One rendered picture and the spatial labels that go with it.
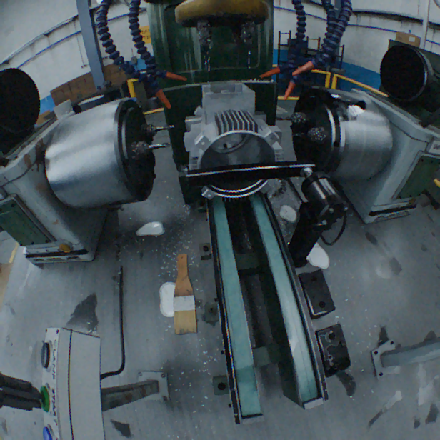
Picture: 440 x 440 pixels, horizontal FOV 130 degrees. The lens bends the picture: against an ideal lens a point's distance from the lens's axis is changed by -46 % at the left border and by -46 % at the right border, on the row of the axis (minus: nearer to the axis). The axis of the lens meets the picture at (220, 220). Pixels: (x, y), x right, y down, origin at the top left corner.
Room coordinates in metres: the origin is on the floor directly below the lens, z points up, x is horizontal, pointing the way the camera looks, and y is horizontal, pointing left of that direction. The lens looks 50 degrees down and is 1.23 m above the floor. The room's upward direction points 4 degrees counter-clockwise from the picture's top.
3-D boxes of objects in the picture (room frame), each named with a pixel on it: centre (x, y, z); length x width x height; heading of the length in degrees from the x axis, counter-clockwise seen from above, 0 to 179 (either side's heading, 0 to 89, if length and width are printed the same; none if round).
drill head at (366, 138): (0.43, -0.37, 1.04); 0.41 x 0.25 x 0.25; 94
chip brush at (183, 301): (0.15, 0.10, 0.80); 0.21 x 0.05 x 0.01; 4
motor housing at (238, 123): (0.41, -0.04, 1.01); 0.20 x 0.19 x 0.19; 4
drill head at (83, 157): (0.38, 0.32, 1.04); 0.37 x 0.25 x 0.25; 94
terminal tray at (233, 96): (0.45, -0.03, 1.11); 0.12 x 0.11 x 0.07; 4
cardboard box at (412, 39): (2.50, -3.06, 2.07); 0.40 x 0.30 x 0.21; 2
